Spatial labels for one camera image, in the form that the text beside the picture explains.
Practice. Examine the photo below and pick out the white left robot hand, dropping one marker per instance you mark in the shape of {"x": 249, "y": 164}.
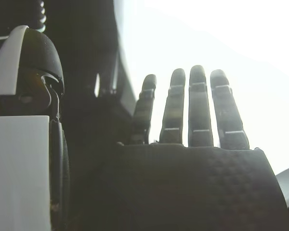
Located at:
{"x": 183, "y": 183}

